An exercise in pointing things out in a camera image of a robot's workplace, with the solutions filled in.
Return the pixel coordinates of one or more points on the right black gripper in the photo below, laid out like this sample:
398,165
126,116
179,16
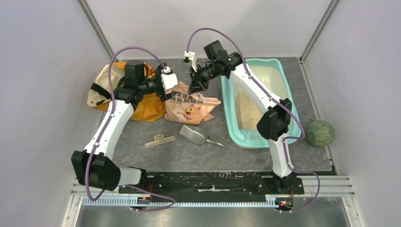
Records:
196,86

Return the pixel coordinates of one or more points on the aluminium frame rail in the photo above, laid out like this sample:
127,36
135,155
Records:
330,187

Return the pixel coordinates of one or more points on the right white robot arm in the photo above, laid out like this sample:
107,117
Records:
276,112

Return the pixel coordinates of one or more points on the pink cat litter bag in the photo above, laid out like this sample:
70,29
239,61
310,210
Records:
188,108

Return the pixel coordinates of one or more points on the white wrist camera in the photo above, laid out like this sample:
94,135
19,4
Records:
190,57
169,78

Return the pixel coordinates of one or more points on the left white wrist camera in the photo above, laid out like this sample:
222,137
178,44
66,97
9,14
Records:
169,78

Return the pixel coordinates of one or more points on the orange cloth bag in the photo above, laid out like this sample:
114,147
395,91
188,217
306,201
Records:
150,109

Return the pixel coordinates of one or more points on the teal litter box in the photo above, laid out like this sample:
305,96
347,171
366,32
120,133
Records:
242,114

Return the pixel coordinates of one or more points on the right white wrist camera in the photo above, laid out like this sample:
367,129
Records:
190,57

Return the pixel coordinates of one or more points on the green textured ball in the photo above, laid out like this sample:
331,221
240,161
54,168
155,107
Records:
320,133

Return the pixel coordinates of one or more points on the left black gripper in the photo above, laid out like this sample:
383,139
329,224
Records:
161,94

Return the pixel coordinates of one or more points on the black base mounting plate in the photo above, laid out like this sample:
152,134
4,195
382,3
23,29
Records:
222,186

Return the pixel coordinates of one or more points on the wooden bag clip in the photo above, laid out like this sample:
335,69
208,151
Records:
159,139

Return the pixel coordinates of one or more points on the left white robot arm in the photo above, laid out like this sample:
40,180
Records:
94,166

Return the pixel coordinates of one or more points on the metal litter scoop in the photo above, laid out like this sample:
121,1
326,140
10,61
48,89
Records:
197,135

